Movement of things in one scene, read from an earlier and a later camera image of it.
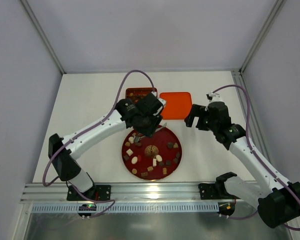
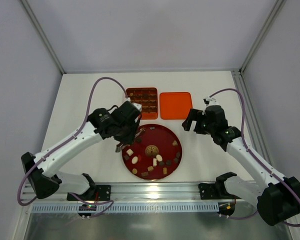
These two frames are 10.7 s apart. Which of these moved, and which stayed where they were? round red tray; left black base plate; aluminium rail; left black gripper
Moved: left black gripper
Stayed: round red tray; left black base plate; aluminium rail
